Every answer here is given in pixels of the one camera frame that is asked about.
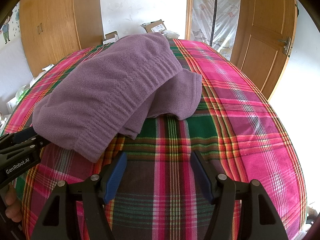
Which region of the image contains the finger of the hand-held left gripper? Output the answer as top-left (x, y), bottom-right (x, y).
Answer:
top-left (0, 135), bottom-right (51, 154)
top-left (0, 127), bottom-right (36, 147)

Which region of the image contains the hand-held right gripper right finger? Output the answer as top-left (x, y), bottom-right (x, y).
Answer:
top-left (190, 151), bottom-right (288, 240)

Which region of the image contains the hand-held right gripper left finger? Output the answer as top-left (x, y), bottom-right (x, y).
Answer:
top-left (31, 152), bottom-right (128, 240)

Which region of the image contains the purple fleece garment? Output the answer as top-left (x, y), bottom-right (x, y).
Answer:
top-left (32, 32), bottom-right (203, 163)

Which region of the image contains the person's left hand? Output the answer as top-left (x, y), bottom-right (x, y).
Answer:
top-left (5, 185), bottom-right (23, 222)

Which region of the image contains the white green plastic bag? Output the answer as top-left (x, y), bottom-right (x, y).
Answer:
top-left (15, 64), bottom-right (54, 100)

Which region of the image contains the pink plaid bed sheet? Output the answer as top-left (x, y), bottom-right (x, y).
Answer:
top-left (0, 39), bottom-right (307, 240)

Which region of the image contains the wooden wardrobe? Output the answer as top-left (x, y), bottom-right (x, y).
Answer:
top-left (19, 0), bottom-right (104, 77)

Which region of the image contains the small white box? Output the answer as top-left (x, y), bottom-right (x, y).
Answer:
top-left (102, 31), bottom-right (119, 44)

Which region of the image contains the pile of white packets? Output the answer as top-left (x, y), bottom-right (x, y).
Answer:
top-left (160, 29), bottom-right (179, 40)

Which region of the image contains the brown cardboard box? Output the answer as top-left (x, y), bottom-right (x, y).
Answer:
top-left (140, 19), bottom-right (167, 34)

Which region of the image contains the wooden door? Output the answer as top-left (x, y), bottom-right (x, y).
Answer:
top-left (230, 0), bottom-right (298, 100)

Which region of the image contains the clear plastic door curtain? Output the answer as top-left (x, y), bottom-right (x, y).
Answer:
top-left (190, 0), bottom-right (242, 55)

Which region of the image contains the cartoon wall sticker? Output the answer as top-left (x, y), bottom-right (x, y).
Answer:
top-left (0, 5), bottom-right (20, 43)

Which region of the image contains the metal door handle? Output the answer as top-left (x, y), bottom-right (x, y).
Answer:
top-left (277, 37), bottom-right (292, 55)

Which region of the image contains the wooden door frame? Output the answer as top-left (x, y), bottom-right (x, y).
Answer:
top-left (185, 0), bottom-right (194, 40)

